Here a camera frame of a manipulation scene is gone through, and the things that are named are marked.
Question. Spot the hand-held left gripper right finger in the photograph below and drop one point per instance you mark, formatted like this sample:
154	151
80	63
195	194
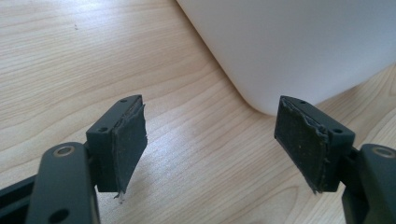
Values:
311	146

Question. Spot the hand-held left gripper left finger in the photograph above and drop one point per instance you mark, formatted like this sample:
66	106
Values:
116	146

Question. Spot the white plastic container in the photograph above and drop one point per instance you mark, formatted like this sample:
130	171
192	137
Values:
289	46

